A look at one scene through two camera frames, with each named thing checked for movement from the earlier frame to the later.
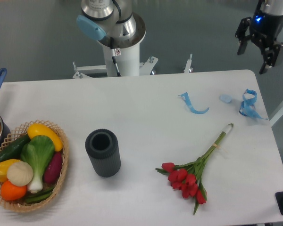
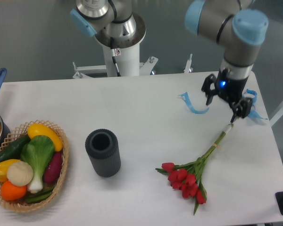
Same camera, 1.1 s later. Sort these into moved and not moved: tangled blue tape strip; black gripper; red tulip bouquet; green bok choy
Moved: black gripper
Not moved: tangled blue tape strip; green bok choy; red tulip bouquet
